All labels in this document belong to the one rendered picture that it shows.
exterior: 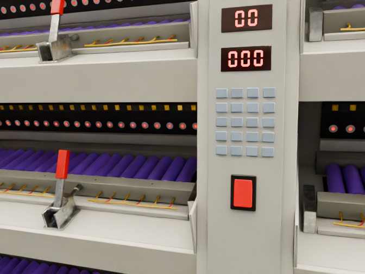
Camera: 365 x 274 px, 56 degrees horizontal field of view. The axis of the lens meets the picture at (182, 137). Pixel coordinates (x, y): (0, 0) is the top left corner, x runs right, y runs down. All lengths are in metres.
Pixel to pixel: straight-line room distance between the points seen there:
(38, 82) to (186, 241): 0.25
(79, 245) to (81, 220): 0.03
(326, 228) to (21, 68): 0.38
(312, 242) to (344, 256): 0.03
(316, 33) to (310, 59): 0.05
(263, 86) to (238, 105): 0.03
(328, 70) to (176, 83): 0.14
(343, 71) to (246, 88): 0.08
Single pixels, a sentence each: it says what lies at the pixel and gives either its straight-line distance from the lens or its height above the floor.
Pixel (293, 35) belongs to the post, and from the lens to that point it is 0.33.
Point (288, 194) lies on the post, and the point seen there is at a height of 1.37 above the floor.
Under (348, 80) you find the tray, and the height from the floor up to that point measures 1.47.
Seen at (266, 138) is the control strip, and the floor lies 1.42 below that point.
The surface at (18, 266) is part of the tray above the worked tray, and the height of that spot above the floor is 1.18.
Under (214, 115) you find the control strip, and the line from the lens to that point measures 0.33.
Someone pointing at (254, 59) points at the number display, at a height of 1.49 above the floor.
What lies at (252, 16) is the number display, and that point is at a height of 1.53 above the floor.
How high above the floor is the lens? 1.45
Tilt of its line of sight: 5 degrees down
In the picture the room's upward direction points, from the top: straight up
